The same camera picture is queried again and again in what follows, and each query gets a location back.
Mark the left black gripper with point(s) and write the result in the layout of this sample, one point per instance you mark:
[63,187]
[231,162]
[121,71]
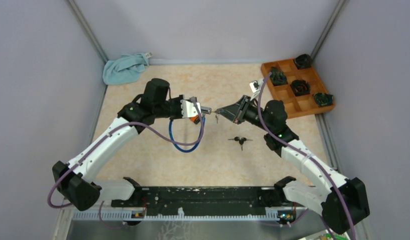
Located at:
[177,99]

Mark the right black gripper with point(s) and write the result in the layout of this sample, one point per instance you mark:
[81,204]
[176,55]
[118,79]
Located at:
[236,112]

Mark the orange black padlock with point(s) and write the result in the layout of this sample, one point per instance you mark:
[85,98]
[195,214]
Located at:
[195,119]

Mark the blue cable lock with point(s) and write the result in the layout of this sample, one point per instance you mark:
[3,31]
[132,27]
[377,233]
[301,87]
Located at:
[184,132]

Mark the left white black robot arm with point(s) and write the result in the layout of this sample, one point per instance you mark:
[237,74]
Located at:
[75,179]

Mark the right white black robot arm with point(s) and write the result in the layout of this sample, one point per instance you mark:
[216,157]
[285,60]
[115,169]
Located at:
[340,201]

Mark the black key bunch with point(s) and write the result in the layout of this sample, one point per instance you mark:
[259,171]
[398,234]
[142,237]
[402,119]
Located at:
[240,140]

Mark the dark green object left tray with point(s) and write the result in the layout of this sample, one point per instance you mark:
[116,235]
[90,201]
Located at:
[277,77]

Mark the dark green object tray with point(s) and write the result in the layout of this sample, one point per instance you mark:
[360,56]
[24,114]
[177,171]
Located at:
[323,99]
[277,77]

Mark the wooden compartment tray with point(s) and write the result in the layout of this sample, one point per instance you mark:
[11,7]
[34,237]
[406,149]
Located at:
[296,106]

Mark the light blue towel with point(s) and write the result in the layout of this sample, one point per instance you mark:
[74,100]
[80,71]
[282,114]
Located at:
[127,69]

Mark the dark object centre tray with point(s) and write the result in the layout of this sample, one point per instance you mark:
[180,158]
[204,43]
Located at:
[300,87]

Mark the dark object top tray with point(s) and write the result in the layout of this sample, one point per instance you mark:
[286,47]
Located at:
[303,61]

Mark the dark green object right tray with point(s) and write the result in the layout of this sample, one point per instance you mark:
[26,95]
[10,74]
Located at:
[323,99]

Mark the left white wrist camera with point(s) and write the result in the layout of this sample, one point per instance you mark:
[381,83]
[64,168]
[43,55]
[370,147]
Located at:
[189,109]

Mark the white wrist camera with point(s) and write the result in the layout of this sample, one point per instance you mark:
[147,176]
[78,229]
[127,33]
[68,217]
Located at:
[189,109]
[256,85]

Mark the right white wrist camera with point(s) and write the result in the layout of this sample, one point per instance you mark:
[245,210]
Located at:
[256,85]

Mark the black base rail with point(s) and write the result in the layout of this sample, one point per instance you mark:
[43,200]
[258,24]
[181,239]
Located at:
[211,201]

